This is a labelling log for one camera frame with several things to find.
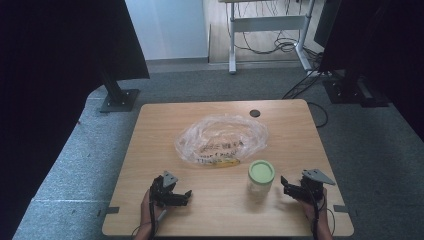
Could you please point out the black round table grommet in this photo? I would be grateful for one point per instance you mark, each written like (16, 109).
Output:
(255, 113)

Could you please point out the white desk frame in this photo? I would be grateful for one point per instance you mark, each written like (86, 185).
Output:
(266, 23)

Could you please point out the glass jar with green lid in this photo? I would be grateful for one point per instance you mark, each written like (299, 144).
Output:
(261, 176)

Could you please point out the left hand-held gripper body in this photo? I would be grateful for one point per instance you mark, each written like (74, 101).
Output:
(163, 191)

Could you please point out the dark monitor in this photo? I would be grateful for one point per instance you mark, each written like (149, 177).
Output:
(326, 21)

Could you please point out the person's left hand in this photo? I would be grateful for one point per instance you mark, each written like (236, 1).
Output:
(145, 208)

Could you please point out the person's right hand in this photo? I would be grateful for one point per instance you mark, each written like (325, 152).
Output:
(315, 210)

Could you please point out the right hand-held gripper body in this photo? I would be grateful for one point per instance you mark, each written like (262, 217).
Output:
(313, 188)

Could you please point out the black metal stand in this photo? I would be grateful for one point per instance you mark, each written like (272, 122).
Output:
(353, 90)
(116, 96)

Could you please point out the black curtain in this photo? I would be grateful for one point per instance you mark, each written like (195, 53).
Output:
(60, 66)
(383, 40)

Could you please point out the grey table bracket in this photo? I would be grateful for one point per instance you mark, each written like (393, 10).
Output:
(112, 210)
(340, 208)

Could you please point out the clear plastic bag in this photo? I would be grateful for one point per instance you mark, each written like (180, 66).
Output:
(220, 140)

